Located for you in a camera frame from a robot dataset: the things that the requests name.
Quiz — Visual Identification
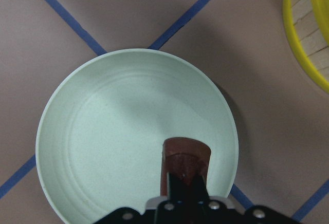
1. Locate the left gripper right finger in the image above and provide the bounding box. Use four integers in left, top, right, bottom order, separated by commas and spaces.
194, 175, 234, 223

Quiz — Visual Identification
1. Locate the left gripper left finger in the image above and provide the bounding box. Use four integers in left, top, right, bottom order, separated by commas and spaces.
145, 174, 187, 223

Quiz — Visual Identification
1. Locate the yellow bottom steamer layer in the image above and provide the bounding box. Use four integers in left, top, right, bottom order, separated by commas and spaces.
282, 0, 328, 92

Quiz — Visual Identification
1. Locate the light green bowl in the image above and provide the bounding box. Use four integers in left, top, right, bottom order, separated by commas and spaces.
35, 49, 239, 223

